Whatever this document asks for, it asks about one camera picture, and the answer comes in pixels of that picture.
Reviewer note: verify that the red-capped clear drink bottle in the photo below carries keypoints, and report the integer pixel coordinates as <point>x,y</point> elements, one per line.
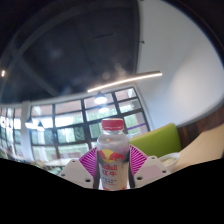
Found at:
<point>112,156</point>

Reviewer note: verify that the long curved ceiling light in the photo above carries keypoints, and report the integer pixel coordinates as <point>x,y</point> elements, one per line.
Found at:
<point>126,80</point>

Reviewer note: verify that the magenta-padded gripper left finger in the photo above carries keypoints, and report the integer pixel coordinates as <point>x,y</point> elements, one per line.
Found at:
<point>75,173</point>

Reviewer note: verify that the group of pendant lamps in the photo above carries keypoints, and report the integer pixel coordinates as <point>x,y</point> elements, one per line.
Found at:
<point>100,99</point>

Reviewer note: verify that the green bench backrest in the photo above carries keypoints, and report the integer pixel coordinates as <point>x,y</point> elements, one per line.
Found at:
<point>156,141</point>

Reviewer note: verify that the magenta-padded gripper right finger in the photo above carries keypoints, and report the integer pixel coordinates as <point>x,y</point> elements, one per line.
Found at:
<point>151,171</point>

